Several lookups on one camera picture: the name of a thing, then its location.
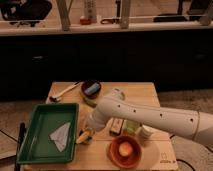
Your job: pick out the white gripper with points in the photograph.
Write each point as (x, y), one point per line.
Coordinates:
(92, 123)

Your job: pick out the yellow banana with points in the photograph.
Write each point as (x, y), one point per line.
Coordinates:
(84, 137)

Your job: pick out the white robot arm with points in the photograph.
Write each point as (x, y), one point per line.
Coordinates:
(193, 125)

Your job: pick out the green cup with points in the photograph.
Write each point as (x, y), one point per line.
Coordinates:
(131, 127)

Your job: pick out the white small cup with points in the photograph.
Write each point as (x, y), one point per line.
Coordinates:
(145, 132)

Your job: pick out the green pickle vegetable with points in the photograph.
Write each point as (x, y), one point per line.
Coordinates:
(89, 102)

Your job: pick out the brown rectangular box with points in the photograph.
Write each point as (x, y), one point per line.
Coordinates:
(116, 126)

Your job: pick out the blue block in bowl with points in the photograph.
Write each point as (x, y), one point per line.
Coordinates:
(92, 89)

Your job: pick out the dark brown bowl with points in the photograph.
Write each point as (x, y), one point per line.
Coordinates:
(87, 84)

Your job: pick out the white crumpled cloth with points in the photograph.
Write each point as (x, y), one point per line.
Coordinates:
(60, 136)

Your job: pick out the orange bowl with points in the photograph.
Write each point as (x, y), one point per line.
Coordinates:
(128, 162)

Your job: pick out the peach fruit in bowl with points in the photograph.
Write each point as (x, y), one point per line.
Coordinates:
(125, 149)

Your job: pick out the green plastic tray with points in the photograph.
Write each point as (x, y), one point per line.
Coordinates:
(37, 146)

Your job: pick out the black marker pen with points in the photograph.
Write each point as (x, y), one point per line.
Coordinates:
(22, 130)

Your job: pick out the red object on floor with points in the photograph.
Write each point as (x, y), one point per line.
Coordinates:
(84, 21)

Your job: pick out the black office chair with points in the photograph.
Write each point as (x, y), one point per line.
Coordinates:
(30, 12)

